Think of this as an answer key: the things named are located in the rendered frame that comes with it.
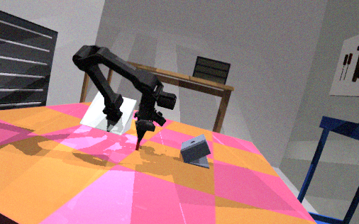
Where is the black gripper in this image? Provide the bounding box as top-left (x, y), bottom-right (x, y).
top-left (134, 102), bottom-right (155, 142)

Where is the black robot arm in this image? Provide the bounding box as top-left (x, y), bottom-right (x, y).
top-left (72, 45), bottom-right (177, 123)

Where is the grey square panel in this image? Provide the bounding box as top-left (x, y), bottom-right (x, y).
top-left (180, 134), bottom-right (211, 169)

